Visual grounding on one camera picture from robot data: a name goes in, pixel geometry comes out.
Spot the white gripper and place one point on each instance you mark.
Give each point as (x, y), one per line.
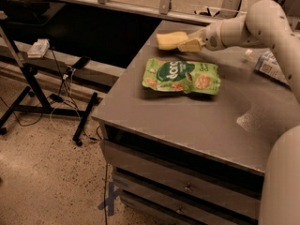
(212, 37)

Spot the yellow sponge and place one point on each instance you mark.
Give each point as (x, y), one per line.
(170, 41)

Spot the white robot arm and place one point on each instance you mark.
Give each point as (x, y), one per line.
(266, 24)

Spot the green snack pouch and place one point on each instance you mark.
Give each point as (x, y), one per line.
(181, 76)

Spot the clear plastic water bottle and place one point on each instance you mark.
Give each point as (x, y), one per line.
(267, 64)

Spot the grey metal railing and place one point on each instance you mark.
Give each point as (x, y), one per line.
(162, 3)

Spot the black smartphone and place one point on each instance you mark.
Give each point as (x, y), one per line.
(81, 63)

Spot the grey drawer cabinet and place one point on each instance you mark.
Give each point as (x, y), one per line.
(194, 159)

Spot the black power adapter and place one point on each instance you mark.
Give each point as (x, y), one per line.
(56, 98)

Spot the white box on ledge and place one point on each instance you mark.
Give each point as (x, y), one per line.
(39, 48)

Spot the black rolling stand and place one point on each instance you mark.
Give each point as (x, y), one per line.
(35, 13)

